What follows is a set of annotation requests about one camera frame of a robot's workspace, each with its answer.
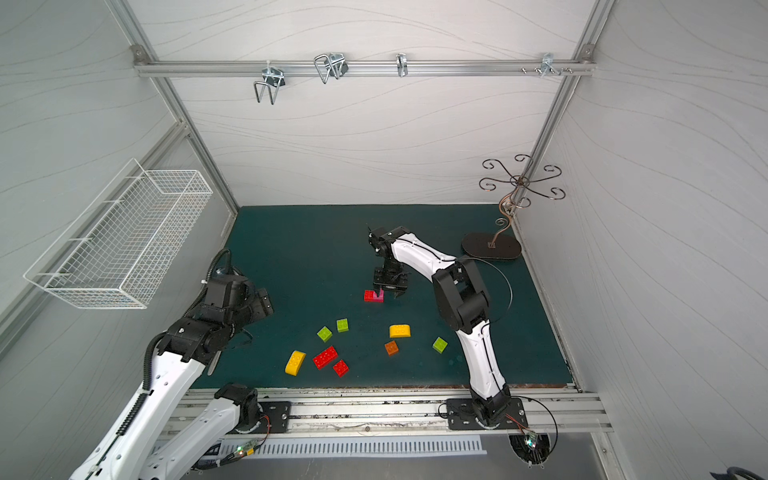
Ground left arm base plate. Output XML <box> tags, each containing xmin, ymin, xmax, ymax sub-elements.
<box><xmin>234</xmin><ymin>401</ymin><xmax>292</xmax><ymax>435</ymax></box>

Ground black metal hook stand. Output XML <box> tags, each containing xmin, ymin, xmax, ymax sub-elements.
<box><xmin>461</xmin><ymin>158</ymin><xmax>566</xmax><ymax>261</ymax></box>

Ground right metal clip hook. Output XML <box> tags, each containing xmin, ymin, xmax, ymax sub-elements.
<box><xmin>521</xmin><ymin>53</ymin><xmax>572</xmax><ymax>77</ymax></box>

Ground orange lego brick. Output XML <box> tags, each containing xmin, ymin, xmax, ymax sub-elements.
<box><xmin>385</xmin><ymin>340</ymin><xmax>399</xmax><ymax>356</ymax></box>

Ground yellow curved lego brick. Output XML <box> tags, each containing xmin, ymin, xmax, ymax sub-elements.
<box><xmin>389</xmin><ymin>324</ymin><xmax>412</xmax><ymax>339</ymax></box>

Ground horizontal aluminium rail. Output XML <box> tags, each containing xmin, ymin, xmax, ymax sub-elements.
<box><xmin>134</xmin><ymin>57</ymin><xmax>597</xmax><ymax>79</ymax></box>

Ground white wire basket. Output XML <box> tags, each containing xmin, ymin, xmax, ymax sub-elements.
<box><xmin>23</xmin><ymin>159</ymin><xmax>213</xmax><ymax>310</ymax></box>

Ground yellow lego brick left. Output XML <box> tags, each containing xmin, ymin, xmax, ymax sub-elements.
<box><xmin>284</xmin><ymin>350</ymin><xmax>306</xmax><ymax>377</ymax></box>

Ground red small lego brick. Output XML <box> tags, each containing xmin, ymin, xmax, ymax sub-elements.
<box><xmin>333</xmin><ymin>360</ymin><xmax>349</xmax><ymax>377</ymax></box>

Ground left metal clip hook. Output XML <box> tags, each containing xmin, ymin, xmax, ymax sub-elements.
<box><xmin>253</xmin><ymin>66</ymin><xmax>286</xmax><ymax>105</ymax></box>

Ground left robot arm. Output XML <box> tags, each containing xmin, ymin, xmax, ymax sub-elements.
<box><xmin>71</xmin><ymin>248</ymin><xmax>274</xmax><ymax>479</ymax></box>

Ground metal clip hook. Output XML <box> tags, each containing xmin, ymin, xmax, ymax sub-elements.
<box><xmin>521</xmin><ymin>53</ymin><xmax>572</xmax><ymax>77</ymax></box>
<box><xmin>396</xmin><ymin>53</ymin><xmax>408</xmax><ymax>78</ymax></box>
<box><xmin>313</xmin><ymin>52</ymin><xmax>349</xmax><ymax>84</ymax></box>
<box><xmin>253</xmin><ymin>66</ymin><xmax>286</xmax><ymax>105</ymax></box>

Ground green lego brick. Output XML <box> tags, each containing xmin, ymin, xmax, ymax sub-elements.
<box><xmin>336</xmin><ymin>318</ymin><xmax>349</xmax><ymax>333</ymax></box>
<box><xmin>317</xmin><ymin>326</ymin><xmax>332</xmax><ymax>342</ymax></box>
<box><xmin>432</xmin><ymin>337</ymin><xmax>448</xmax><ymax>353</ymax></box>

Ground red long lego brick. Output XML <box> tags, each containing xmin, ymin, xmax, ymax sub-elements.
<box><xmin>313</xmin><ymin>346</ymin><xmax>339</xmax><ymax>370</ymax></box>

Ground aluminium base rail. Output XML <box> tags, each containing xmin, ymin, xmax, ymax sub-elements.
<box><xmin>155</xmin><ymin>386</ymin><xmax>614</xmax><ymax>442</ymax></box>

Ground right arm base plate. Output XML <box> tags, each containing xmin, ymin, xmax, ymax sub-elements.
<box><xmin>437</xmin><ymin>397</ymin><xmax>529</xmax><ymax>432</ymax></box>

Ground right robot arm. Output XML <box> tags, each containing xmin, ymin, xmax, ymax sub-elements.
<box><xmin>368</xmin><ymin>226</ymin><xmax>512</xmax><ymax>429</ymax></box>

